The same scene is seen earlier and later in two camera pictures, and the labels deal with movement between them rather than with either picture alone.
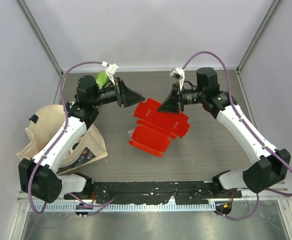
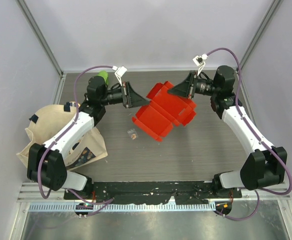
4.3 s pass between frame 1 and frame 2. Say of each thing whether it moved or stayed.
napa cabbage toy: stayed
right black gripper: moved
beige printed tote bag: stayed
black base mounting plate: stayed
